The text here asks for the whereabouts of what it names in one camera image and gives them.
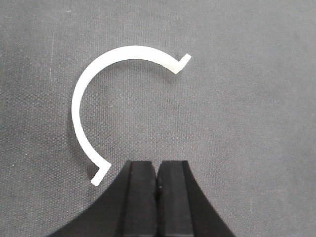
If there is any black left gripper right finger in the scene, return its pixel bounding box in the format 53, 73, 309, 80
157, 161, 234, 237

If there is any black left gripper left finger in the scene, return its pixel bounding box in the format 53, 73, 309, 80
52, 161, 157, 237

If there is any white curved PVC pipe clamp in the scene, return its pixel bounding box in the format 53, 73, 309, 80
71, 45, 191, 187

